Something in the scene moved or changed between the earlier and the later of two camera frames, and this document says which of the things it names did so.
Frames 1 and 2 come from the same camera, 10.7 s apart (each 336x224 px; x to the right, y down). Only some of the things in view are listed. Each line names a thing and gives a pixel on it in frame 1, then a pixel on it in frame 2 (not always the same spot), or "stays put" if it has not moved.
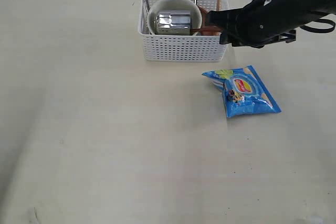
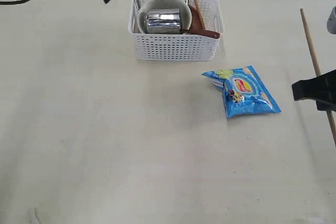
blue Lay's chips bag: [244, 92] stays put
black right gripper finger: [235, 37] to [323, 106]
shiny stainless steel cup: [173, 22] stays put
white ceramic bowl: [175, 3] to [169, 2]
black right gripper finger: [228, 19] to [323, 87]
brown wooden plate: [206, 30] to [196, 24]
